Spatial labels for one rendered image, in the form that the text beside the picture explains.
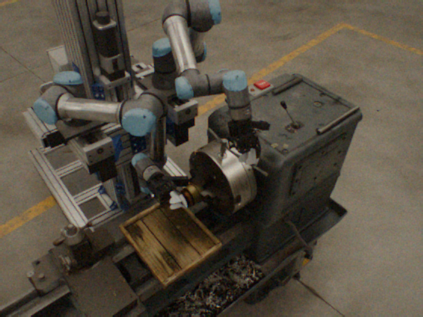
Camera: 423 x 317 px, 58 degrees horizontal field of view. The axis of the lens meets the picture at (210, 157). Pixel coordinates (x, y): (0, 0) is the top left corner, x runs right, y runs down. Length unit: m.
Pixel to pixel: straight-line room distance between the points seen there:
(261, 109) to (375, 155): 2.03
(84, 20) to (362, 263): 2.25
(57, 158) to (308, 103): 2.05
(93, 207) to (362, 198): 2.03
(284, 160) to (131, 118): 0.61
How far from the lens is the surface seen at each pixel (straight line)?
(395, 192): 3.39
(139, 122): 1.47
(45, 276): 1.70
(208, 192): 1.57
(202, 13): 1.59
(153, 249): 1.69
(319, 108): 1.82
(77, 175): 3.02
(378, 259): 2.93
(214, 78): 1.32
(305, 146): 1.61
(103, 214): 2.70
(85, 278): 1.58
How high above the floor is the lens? 2.30
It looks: 44 degrees down
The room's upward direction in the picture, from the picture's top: 1 degrees clockwise
